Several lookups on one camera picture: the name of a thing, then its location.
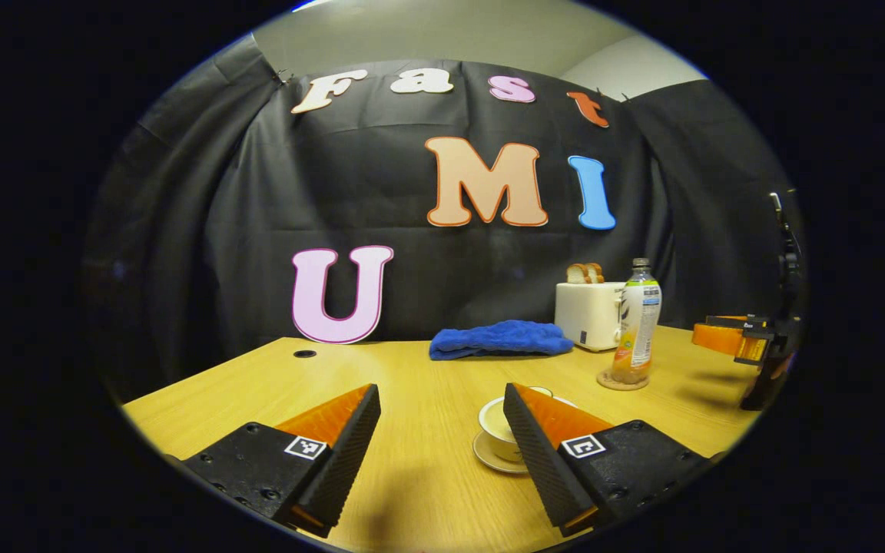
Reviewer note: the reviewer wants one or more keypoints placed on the blue towel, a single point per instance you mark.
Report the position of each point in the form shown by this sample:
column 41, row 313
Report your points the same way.
column 500, row 340

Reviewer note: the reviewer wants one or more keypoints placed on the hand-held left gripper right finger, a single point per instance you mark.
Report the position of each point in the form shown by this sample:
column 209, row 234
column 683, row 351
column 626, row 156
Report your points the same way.
column 538, row 461

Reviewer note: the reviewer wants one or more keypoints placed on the clear water bottle white label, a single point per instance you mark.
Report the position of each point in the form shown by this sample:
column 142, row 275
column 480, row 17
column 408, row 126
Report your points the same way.
column 637, row 330

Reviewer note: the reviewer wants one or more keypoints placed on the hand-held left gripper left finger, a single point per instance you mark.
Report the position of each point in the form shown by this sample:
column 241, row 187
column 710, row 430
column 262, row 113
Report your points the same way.
column 343, row 461

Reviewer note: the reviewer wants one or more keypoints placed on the white toaster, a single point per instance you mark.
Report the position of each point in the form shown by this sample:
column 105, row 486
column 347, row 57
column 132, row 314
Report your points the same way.
column 588, row 319

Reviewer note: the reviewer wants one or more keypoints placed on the black table grommet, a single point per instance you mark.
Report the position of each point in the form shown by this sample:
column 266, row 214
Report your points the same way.
column 305, row 353

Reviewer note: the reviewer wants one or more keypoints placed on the cream teacup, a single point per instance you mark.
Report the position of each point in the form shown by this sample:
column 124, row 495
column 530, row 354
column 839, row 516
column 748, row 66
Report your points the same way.
column 505, row 450

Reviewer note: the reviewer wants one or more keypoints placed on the round cork coaster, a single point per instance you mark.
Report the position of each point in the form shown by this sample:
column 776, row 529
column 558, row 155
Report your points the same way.
column 623, row 384

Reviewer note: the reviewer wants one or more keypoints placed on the toast slice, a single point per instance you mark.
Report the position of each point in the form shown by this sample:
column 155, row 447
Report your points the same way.
column 576, row 274
column 595, row 272

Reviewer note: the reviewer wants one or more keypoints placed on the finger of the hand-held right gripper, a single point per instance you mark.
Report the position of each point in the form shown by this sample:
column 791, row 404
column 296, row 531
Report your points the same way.
column 742, row 322
column 723, row 339

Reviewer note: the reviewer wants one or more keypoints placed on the black backdrop cloth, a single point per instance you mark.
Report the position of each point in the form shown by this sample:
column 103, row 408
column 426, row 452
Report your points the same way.
column 258, row 192

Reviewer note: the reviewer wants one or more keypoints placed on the cream teacup lid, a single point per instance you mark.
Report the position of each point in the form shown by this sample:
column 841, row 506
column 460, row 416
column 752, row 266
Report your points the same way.
column 498, row 418

